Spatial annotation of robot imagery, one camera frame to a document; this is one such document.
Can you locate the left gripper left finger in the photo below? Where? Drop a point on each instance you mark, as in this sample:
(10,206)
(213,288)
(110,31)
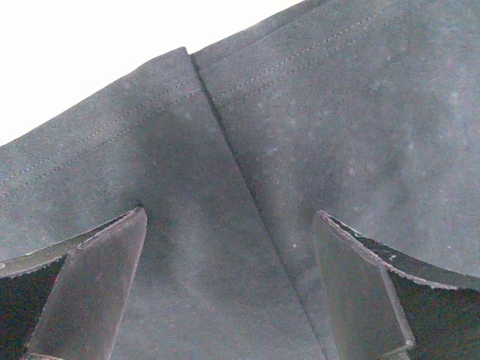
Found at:
(66,300)

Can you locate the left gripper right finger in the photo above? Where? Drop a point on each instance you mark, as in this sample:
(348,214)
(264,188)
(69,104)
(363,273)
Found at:
(385,304)

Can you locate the black t shirt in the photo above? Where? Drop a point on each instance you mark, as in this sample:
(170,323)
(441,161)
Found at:
(366,110)

